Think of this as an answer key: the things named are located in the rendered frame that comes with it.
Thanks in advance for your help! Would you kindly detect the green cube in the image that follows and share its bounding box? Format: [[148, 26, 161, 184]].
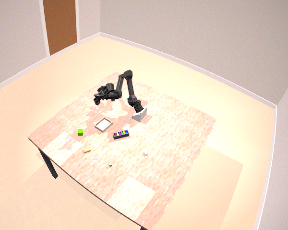
[[77, 129, 83, 136]]

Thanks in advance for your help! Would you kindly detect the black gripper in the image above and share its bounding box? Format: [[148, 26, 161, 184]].
[[94, 86, 111, 105]]

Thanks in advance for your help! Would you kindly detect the tan rectangular block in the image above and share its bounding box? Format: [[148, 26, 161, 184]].
[[83, 147, 91, 153]]

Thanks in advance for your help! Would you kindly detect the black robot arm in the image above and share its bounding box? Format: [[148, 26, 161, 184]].
[[97, 70, 144, 113]]

